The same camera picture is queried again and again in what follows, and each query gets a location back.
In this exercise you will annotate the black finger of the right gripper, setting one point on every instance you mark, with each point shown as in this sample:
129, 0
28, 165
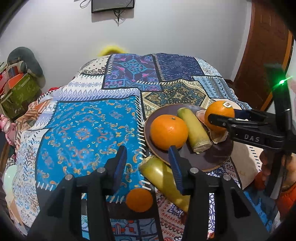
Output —
247, 114
219, 123

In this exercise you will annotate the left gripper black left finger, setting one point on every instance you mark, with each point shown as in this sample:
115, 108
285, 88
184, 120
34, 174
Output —
60, 216

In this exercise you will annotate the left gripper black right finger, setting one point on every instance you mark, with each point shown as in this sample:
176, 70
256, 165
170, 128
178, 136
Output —
235, 217

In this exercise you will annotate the orange with sticker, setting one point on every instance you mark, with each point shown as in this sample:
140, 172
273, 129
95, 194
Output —
220, 108

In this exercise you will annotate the yellow-green banana piece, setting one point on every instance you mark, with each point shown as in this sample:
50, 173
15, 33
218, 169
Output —
160, 175
198, 137

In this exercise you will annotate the large orange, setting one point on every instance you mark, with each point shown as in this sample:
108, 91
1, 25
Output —
168, 130

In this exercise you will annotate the person's right hand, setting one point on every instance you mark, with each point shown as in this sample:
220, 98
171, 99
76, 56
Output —
287, 161

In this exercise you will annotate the brown wooden door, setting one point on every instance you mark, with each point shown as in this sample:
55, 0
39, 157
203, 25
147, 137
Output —
269, 41

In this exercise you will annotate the small mandarin orange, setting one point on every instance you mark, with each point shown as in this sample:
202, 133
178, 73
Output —
139, 200

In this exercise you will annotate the pink plush toy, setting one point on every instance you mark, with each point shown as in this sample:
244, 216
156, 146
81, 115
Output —
9, 128

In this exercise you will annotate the blue patchwork blanket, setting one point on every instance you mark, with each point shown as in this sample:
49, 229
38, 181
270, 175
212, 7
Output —
78, 127

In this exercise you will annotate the green storage box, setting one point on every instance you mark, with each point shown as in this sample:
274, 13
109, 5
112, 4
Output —
15, 102

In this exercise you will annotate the yellow fluffy pillow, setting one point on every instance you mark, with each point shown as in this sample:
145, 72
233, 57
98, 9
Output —
111, 49

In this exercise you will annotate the grey-green neck pillow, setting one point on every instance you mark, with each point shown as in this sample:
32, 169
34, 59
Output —
24, 59

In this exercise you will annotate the wall-mounted black screen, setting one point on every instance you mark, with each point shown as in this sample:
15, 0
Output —
109, 5

